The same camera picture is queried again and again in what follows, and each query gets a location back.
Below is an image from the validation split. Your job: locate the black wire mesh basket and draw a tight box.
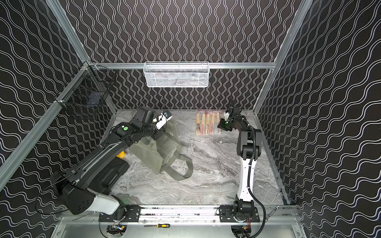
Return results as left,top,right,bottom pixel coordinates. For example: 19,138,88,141
58,65,117,120

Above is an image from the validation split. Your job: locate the horizontal aluminium back bar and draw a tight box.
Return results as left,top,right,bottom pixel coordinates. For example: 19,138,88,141
91,61,276,70

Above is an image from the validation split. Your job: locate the white wire mesh basket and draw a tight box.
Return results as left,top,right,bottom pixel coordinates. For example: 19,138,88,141
143,61,210,88

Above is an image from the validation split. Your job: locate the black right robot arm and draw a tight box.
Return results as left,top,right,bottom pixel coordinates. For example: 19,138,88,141
217,107,262,222

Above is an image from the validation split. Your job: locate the olive green tote bag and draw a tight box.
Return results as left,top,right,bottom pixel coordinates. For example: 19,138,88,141
129,121,193,181

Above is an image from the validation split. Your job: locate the folding fan with pink paper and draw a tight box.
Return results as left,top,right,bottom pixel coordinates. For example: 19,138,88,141
200,111,206,135

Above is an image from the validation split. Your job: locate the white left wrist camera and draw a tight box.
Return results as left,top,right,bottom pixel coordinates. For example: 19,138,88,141
152,110,173,130

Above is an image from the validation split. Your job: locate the yellow handled screwdriver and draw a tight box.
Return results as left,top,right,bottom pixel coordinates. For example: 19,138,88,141
144,224,171,228

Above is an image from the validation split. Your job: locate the yellow tape roll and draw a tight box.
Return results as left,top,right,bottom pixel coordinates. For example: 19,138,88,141
117,151,126,159

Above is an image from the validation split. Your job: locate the aluminium corner frame post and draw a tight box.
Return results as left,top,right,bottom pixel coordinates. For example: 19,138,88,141
46,0,90,62

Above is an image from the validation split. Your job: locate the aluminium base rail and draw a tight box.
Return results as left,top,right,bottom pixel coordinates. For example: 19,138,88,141
99,205,299,226

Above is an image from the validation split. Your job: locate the left aluminium side bar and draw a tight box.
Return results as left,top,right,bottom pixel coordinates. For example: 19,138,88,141
1,66,89,189

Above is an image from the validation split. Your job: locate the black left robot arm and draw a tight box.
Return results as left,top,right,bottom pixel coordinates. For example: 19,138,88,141
51,107,172,220

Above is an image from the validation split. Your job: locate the right aluminium frame post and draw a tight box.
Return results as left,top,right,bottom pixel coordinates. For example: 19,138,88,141
253,0,313,114

